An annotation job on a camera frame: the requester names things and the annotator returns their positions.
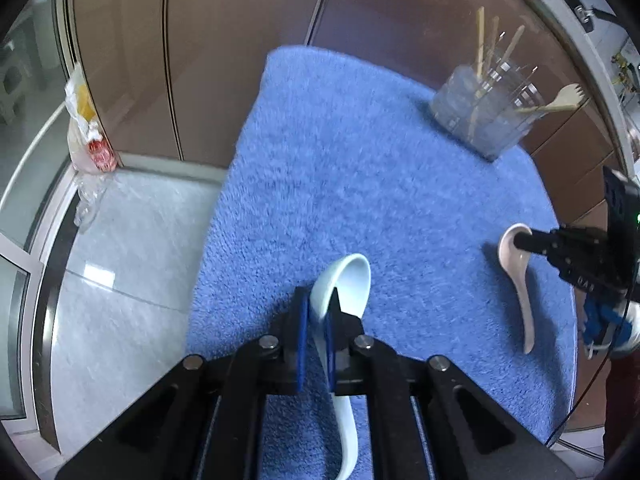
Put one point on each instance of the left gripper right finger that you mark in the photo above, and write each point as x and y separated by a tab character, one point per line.
427	419

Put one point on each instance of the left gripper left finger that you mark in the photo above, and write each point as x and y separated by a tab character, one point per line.
203	419

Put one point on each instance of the pink ceramic spoon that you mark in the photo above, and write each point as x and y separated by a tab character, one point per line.
514	261

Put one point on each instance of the light blue ceramic spoon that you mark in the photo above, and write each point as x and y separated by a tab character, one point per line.
351	277

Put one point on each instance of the white plastic fork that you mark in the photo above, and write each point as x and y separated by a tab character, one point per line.
570	97

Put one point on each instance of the blue gloved right hand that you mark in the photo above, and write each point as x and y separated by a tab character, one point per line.
610	328

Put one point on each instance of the glass sliding door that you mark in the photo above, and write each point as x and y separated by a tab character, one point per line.
35	66

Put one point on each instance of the blue terry towel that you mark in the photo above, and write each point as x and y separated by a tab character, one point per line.
339	157

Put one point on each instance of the plastic bag on floor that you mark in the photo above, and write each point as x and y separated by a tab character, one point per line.
87	143

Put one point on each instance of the brown lower cabinets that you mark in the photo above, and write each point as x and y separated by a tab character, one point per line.
173	80

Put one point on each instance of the wire utensil holder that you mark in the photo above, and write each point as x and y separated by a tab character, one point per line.
488	114

